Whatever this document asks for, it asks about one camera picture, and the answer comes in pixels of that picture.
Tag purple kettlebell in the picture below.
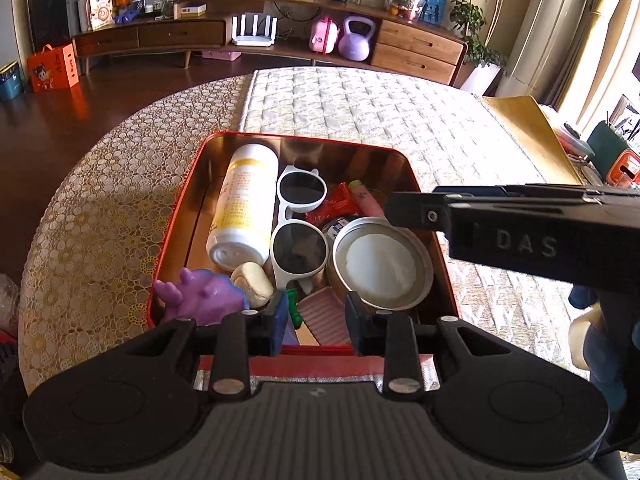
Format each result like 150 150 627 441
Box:
338 15 376 58

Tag white sunglasses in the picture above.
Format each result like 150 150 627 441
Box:
270 165 330 293

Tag red tin box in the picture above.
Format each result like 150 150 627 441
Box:
146 131 460 378

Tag printed food box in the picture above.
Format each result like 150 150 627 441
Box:
86 0 115 31

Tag wooden TV cabinet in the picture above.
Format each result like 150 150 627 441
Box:
72 0 468 86

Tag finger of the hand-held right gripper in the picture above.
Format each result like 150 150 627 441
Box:
384 190 452 234
432 185 508 197

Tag pink tube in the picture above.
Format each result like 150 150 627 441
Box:
348 179 386 218

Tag blue plush toy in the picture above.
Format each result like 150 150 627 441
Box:
115 5 146 25

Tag potted tree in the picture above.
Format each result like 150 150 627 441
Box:
447 0 543 81

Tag pale quilted mat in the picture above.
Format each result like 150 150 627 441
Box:
239 66 591 376

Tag white standing air conditioner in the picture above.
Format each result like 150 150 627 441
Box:
492 0 613 101

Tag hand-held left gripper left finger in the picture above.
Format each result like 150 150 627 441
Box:
115 291 292 402

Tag orange gift box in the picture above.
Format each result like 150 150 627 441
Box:
26 43 81 93

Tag pink ribbed case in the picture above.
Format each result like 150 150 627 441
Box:
295 287 353 347

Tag white and yellow bottle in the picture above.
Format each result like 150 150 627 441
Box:
206 143 279 272

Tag yellow curtain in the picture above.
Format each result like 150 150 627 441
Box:
545 0 636 116

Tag orange and green appliance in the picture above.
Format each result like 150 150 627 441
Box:
585 120 640 186

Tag clear bag of fruit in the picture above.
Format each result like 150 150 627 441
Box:
385 0 426 23

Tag small green toy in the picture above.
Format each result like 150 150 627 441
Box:
286 287 306 329

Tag white router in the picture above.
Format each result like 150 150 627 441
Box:
231 14 278 47

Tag blue box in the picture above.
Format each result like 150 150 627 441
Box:
419 0 450 26

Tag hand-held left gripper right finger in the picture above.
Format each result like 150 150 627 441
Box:
345 291 531 401

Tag clear plastic bag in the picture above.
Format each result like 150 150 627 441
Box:
0 274 21 341

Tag beige round cap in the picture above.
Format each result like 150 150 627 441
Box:
230 262 275 309

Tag blue bin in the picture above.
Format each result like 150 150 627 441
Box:
0 60 23 101

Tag yellow table runner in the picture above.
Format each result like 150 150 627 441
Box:
480 94 583 186

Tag purple toy figure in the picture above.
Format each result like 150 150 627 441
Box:
153 266 251 328

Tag black fridge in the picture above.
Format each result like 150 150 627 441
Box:
27 0 93 53

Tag pink toy suitcase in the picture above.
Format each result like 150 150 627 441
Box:
308 16 339 54

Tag red snack packet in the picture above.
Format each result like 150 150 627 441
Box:
305 182 361 228

